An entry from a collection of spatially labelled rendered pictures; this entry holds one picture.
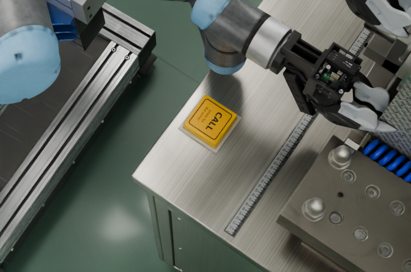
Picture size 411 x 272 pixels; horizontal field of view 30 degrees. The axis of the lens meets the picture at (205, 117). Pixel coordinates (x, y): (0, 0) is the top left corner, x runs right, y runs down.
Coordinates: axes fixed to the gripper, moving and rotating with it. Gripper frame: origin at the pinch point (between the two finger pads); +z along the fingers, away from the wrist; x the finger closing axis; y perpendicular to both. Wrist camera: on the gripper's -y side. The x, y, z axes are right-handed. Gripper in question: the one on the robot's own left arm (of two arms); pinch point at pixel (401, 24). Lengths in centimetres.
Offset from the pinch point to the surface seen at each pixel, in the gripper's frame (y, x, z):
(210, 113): -39.3, -14.8, 6.7
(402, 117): -4.9, -5.8, 13.7
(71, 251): -126, -43, 47
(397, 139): -9.9, -5.8, 19.7
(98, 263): -121, -41, 53
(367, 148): -13.8, -8.7, 19.2
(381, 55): -10.3, 1.5, 8.4
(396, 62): -8.3, 1.5, 9.7
